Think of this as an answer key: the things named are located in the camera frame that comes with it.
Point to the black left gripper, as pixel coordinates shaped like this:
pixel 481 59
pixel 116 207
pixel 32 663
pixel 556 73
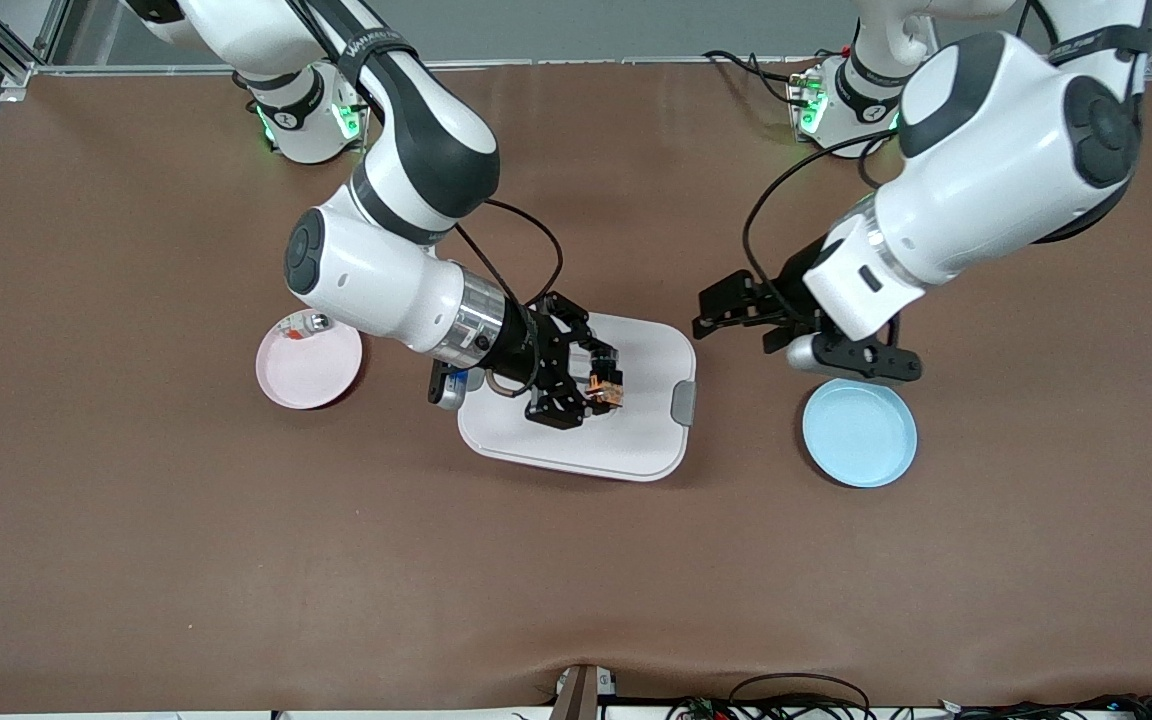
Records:
pixel 788 292

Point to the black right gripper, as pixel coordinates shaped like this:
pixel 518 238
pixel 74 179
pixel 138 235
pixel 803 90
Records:
pixel 524 349

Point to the orange black switch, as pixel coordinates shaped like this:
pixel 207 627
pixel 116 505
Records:
pixel 608 392

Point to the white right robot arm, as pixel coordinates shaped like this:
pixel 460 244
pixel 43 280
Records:
pixel 386 280

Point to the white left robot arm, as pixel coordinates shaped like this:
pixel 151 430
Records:
pixel 986 170

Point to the white lidded storage box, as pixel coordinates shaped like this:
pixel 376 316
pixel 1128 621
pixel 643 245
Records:
pixel 636 445

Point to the grey box lid latch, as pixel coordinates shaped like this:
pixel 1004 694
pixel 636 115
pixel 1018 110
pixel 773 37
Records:
pixel 683 403

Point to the light blue round plate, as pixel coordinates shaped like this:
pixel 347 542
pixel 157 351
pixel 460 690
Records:
pixel 858 440

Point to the pink round plate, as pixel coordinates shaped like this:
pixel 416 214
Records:
pixel 308 375

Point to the brown table mat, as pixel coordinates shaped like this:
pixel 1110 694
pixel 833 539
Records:
pixel 236 560

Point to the silver table edge rail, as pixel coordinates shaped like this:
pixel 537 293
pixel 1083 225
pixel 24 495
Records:
pixel 586 62

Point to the metal table edge bracket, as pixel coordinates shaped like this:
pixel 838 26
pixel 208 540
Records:
pixel 581 695

